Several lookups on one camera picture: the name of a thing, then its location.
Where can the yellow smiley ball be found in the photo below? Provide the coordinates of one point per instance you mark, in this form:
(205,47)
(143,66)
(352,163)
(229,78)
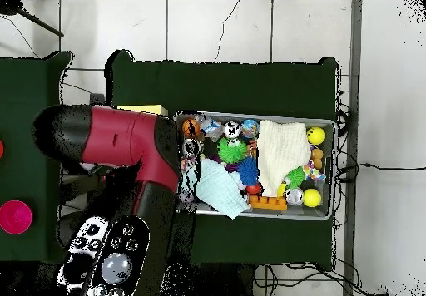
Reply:
(315,136)

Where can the small orange basketball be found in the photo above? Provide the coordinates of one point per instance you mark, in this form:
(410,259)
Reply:
(192,128)

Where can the mint green cloth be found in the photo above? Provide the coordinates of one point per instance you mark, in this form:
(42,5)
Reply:
(219,189)

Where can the side table with green cloth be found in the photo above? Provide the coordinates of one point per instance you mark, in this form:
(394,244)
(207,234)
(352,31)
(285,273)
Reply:
(26,189)

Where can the orange toy brick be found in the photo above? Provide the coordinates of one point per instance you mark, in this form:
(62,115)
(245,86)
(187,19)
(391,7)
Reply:
(268,203)

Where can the black tripod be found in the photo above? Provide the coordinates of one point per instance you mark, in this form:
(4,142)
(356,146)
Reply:
(10,7)

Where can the clear mesh bin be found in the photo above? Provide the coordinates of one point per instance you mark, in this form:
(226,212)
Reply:
(326,209)

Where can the silver can with closed top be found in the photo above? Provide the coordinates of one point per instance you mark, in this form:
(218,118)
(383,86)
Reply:
(192,148)

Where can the plain yellow ball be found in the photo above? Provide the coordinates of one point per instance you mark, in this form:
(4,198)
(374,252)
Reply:
(312,197)

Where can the small red ball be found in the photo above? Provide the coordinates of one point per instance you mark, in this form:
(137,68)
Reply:
(253,189)

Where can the wooden box with three holes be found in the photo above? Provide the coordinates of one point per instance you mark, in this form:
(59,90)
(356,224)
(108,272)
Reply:
(143,110)

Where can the pink disc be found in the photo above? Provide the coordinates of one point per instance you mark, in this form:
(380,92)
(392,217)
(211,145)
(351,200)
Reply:
(14,217)

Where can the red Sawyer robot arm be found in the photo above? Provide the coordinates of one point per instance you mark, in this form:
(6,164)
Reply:
(126,136)

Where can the green fuzzy toy with eyes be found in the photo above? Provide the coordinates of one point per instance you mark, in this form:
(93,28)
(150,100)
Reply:
(231,151)

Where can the crushed clear plastic bottle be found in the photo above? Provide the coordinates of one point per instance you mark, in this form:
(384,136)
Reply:
(212,127)

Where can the globe print ball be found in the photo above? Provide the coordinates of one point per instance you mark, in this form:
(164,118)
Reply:
(249,128)

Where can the silver can with open top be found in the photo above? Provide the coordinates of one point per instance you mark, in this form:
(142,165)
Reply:
(231,130)

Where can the red disc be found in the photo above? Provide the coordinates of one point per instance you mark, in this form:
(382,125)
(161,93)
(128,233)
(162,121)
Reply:
(1,149)

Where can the cream yellow cloth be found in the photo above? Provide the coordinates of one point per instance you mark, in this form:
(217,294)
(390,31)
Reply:
(279,156)

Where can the orange plush toy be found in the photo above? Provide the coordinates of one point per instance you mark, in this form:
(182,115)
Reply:
(317,156)

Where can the green spiky ball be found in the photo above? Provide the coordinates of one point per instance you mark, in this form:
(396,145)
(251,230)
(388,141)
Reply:
(296,176)

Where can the blue spiky ball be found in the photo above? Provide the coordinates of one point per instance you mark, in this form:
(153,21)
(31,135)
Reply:
(249,171)

